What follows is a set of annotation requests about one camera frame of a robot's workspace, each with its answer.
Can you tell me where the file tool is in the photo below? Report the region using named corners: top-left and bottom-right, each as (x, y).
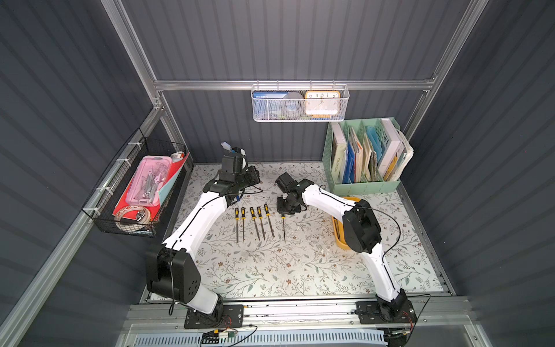
top-left (249, 207), bottom-right (260, 241)
top-left (257, 206), bottom-right (266, 240)
top-left (241, 207), bottom-right (246, 242)
top-left (234, 208), bottom-right (239, 243)
top-left (264, 203), bottom-right (275, 238)
top-left (281, 213), bottom-right (286, 243)

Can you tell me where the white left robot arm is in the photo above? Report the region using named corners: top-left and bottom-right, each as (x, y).
top-left (146, 147), bottom-right (260, 316)

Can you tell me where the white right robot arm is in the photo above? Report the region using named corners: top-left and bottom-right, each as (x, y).
top-left (275, 173), bottom-right (408, 316)

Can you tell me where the yellow plastic storage tray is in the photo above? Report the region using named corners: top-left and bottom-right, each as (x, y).
top-left (332, 197), bottom-right (361, 251)

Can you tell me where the blue box in mesh basket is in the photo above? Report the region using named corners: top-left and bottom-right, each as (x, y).
top-left (251, 91), bottom-right (287, 120)

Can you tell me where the pink plastic tool case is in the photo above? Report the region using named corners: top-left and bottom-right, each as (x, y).
top-left (125, 156), bottom-right (172, 207)

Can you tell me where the green file organizer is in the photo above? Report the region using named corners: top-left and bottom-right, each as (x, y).
top-left (322, 118), bottom-right (400, 196)

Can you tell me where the red folder in basket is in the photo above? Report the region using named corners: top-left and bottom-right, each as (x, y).
top-left (113, 151), bottom-right (189, 224)

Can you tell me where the grey tape roll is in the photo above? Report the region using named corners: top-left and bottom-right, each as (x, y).
top-left (282, 92), bottom-right (305, 119)

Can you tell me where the yellow white clock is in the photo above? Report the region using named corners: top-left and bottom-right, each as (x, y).
top-left (304, 91), bottom-right (341, 117)

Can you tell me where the white book in organizer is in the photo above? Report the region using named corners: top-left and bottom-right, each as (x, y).
top-left (378, 118), bottom-right (414, 182)

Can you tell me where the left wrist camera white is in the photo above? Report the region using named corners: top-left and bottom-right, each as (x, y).
top-left (231, 147), bottom-right (248, 170)

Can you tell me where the white mesh wall basket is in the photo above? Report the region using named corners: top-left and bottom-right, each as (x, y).
top-left (251, 83), bottom-right (351, 122)

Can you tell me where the black wire wall basket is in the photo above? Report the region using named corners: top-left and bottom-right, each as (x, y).
top-left (82, 130), bottom-right (190, 238)

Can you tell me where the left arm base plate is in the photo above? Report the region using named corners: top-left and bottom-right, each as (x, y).
top-left (184, 304), bottom-right (245, 330)

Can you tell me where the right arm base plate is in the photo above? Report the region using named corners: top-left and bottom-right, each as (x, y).
top-left (354, 301), bottom-right (418, 325)

